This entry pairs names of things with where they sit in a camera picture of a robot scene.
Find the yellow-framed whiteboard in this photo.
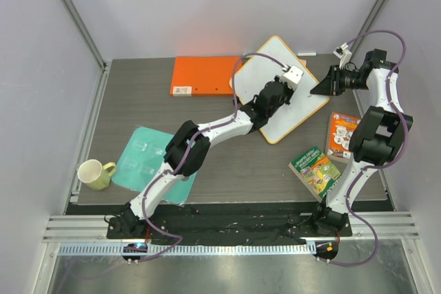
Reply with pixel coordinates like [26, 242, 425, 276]
[234, 36, 329, 144]

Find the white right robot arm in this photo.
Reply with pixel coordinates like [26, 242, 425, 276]
[311, 49, 413, 235]

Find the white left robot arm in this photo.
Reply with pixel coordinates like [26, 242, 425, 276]
[108, 74, 300, 238]

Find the orange comic paperback book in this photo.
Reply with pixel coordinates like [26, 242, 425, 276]
[325, 112, 360, 163]

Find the blue-capped white marker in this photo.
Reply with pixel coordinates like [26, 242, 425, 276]
[296, 52, 317, 57]

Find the orange folder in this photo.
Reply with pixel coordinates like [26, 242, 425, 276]
[170, 56, 242, 96]

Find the green paperback book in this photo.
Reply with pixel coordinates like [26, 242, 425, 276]
[289, 147, 341, 202]

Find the teal cutting board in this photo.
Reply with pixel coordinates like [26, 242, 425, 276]
[111, 126, 199, 205]

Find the yellow-green mug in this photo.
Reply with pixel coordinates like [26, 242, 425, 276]
[77, 159, 116, 191]

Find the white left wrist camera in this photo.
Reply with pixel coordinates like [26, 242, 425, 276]
[280, 65, 304, 90]

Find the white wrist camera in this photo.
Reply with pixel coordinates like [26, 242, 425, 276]
[280, 65, 304, 90]
[334, 43, 352, 69]

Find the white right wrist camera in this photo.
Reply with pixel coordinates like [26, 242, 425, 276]
[334, 43, 352, 69]

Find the aluminium frame post right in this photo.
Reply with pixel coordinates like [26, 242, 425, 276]
[353, 0, 411, 54]

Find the aluminium frame post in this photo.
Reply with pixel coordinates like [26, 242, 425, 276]
[353, 0, 411, 54]
[60, 0, 107, 72]

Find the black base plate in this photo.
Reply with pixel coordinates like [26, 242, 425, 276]
[107, 202, 352, 246]

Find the aluminium front rail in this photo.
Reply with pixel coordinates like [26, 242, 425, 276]
[43, 211, 419, 246]

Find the slotted cable duct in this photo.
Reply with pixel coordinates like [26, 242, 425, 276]
[58, 242, 316, 257]

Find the aluminium frame post left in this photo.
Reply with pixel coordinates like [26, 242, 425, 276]
[60, 0, 107, 72]

